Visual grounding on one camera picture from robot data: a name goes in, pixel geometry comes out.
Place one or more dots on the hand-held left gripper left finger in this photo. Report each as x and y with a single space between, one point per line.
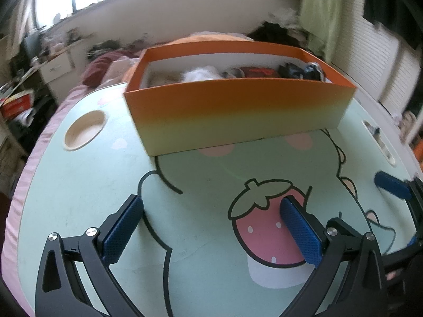
122 228

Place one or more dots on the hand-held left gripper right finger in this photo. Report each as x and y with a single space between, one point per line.
300 234

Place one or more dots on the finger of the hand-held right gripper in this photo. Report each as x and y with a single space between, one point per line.
401 258
393 185

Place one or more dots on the orange cardboard box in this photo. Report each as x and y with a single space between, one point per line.
231 115

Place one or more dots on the mint green cartoon desktop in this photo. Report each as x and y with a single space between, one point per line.
205 185

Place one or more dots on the black candy wrapper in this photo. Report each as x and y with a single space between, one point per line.
376 132

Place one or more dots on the pink bed sheet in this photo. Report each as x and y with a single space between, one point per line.
19 204

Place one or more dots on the white louvered wardrobe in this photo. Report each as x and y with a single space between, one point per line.
373 56

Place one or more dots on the black lace trimmed cloth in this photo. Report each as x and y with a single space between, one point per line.
313 70

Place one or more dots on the black wallet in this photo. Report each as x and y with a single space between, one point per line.
290 70

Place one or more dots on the pink fluffy blanket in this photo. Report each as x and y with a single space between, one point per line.
115 69

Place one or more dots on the dark red cloth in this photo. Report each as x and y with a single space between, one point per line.
97 71

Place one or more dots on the red box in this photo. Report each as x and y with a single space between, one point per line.
18 104

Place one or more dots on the white fluffy plush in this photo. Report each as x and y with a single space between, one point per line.
200 74

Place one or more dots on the white drawer cabinet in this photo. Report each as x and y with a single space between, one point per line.
56 67

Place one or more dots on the dark hanging cloth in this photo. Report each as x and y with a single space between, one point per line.
386 0

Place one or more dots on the green curtain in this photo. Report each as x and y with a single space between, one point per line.
319 6

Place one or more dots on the black clothes pile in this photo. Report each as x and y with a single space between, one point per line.
274 31

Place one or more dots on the white clothes pile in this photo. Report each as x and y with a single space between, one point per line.
286 16

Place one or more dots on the black chair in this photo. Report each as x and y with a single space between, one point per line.
31 48

